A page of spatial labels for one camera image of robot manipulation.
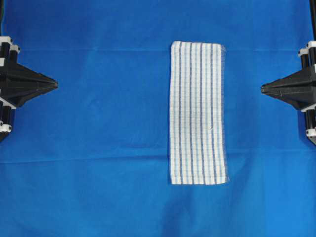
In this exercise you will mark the white blue striped towel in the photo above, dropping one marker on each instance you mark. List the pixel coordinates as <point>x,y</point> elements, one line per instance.
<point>196,114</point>

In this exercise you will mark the blue tablecloth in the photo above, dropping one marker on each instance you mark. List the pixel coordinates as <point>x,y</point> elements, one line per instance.
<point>91,158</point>

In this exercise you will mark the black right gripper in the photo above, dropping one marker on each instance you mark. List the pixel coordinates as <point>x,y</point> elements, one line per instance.
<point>304,101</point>

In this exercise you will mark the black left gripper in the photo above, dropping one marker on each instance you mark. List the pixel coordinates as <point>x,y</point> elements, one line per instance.
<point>18,75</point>

